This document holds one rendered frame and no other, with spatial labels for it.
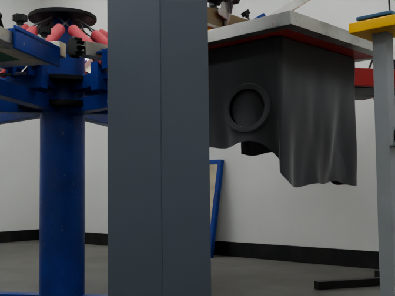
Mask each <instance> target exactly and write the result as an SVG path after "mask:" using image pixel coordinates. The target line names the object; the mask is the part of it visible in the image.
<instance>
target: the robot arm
mask: <svg viewBox="0 0 395 296"><path fill-rule="evenodd" d="M207 2H208V3H209V7H210V8H213V9H217V10H218V14H219V15H220V16H221V17H222V18H224V23H223V24H224V26H228V23H229V21H230V17H231V13H232V9H233V5H234V4H238V3H239V2H240V0H207ZM220 4H221V8H220V9H219V8H218V7H217V6H220Z"/></svg>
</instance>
